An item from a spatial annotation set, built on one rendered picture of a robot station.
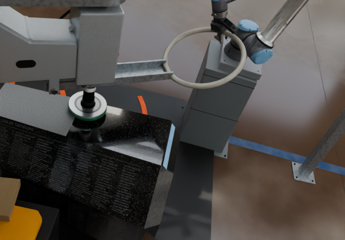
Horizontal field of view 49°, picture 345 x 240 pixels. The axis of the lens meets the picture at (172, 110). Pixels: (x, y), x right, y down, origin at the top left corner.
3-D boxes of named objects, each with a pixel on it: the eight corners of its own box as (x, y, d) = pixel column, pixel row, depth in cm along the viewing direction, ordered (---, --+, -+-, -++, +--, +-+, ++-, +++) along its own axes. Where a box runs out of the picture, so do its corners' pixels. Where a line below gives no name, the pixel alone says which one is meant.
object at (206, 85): (180, 102, 205) (179, 98, 203) (152, 46, 235) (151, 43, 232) (262, 70, 210) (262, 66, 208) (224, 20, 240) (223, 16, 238)
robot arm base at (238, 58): (224, 42, 294) (228, 32, 286) (247, 48, 295) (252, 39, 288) (223, 57, 281) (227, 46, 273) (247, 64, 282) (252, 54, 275)
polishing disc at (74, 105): (98, 89, 228) (98, 87, 227) (112, 114, 216) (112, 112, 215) (63, 96, 217) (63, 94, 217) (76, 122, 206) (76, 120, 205)
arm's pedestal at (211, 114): (180, 106, 368) (205, 34, 310) (229, 120, 370) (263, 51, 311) (172, 144, 332) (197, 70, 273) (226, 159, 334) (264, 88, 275)
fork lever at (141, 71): (47, 96, 189) (46, 89, 185) (41, 71, 200) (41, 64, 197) (174, 83, 215) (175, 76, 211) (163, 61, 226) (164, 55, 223)
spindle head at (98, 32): (42, 93, 184) (40, 13, 153) (36, 64, 197) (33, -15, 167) (114, 87, 198) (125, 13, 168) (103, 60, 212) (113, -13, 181)
